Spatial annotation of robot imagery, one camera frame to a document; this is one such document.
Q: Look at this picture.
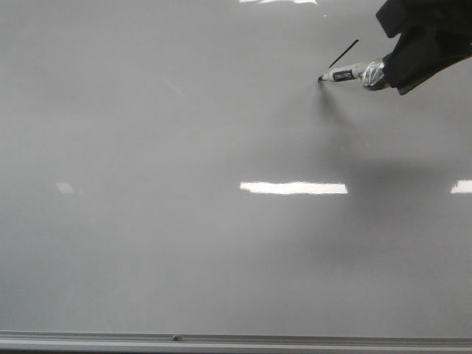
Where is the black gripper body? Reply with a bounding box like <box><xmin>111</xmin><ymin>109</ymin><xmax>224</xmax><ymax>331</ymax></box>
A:
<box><xmin>375</xmin><ymin>1</ymin><xmax>471</xmax><ymax>95</ymax></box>

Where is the white dry-erase marker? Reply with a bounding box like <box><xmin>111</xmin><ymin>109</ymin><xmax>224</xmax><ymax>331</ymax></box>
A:
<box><xmin>317</xmin><ymin>58</ymin><xmax>389</xmax><ymax>91</ymax></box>

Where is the white whiteboard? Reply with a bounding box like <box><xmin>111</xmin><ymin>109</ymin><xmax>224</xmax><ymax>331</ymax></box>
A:
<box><xmin>1</xmin><ymin>1</ymin><xmax>471</xmax><ymax>338</ymax></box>

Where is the grey aluminium whiteboard frame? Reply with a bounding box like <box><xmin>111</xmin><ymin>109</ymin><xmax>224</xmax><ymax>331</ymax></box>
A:
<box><xmin>1</xmin><ymin>331</ymin><xmax>471</xmax><ymax>353</ymax></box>

